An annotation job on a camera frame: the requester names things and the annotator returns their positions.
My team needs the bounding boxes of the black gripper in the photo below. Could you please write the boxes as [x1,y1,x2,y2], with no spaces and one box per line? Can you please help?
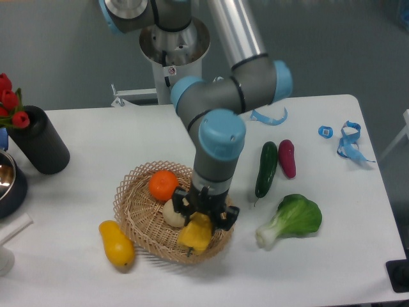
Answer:
[172,185,240,231]

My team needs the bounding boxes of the yellow bell pepper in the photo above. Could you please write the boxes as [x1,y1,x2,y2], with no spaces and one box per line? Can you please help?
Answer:
[177,212,213,255]

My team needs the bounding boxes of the woven wicker basket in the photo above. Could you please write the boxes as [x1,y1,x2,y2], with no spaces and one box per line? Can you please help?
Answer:
[114,161,234,264]

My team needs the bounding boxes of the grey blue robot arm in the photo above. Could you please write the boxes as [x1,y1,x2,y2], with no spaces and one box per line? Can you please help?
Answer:
[100,1,293,231]

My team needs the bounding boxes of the orange fruit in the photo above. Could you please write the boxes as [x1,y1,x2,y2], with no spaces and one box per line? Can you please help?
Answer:
[148,170,179,201]

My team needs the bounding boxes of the green cucumber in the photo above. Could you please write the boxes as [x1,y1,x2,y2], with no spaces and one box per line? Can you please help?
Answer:
[254,141,278,207]

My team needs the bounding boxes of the green bok choy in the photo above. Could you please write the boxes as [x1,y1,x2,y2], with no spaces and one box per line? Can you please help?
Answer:
[256,194,322,248]

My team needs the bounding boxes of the yellow mango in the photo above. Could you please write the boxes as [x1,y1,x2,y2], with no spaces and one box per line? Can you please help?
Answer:
[98,220,135,268]

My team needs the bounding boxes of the purple sweet potato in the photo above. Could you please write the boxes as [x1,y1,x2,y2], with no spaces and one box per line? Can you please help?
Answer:
[278,139,297,178]

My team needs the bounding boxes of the black cylindrical vase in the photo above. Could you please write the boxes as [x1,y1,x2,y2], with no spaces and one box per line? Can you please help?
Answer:
[7,106,70,175]

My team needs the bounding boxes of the dark metal pot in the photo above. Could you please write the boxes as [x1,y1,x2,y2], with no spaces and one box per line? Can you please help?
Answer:
[1,150,28,219]

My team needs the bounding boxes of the black device at corner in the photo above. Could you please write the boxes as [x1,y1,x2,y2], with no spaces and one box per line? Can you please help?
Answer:
[385,259,408,293]

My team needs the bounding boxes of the white stand at left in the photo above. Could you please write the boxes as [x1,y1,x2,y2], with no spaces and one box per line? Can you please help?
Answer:
[1,213,33,277]

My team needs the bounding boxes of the small blue object left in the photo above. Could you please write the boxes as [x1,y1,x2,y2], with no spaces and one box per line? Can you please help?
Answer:
[0,128,9,152]

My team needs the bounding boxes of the red artificial tulips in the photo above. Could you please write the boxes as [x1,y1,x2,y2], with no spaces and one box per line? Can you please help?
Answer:
[1,73,30,129]

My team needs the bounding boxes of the blue curved strap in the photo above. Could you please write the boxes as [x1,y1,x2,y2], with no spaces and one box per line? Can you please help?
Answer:
[248,107,289,126]

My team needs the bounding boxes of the white metal base frame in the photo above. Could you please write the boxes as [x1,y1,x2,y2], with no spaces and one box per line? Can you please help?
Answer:
[111,75,208,108]

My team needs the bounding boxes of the blue tangled strap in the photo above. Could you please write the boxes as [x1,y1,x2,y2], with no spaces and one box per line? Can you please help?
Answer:
[337,120,376,164]

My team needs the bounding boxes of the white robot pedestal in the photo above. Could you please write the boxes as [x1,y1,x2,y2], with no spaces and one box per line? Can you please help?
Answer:
[139,17,210,104]

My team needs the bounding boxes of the white frame at right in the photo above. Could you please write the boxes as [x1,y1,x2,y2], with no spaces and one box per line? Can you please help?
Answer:
[383,110,408,157]

